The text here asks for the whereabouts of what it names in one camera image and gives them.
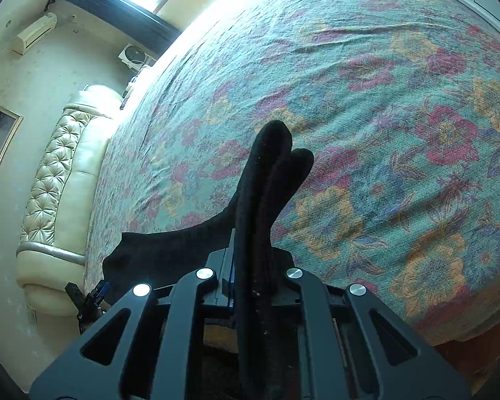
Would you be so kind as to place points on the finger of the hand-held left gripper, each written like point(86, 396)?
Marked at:
point(78, 304)
point(101, 289)

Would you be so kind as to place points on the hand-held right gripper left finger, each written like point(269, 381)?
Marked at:
point(227, 296)

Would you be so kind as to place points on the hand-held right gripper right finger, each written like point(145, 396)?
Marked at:
point(312, 304)

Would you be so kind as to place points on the black pants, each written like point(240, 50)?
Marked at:
point(262, 200)

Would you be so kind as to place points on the cream tufted leather headboard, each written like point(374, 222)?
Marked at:
point(66, 175)

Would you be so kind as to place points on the floral bedspread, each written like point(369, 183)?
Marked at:
point(358, 133)

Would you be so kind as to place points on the white box fan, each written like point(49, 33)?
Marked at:
point(134, 55)

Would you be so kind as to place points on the dark blue curtain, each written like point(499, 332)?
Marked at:
point(116, 8)

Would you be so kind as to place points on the white wall air conditioner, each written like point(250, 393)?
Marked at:
point(32, 33)

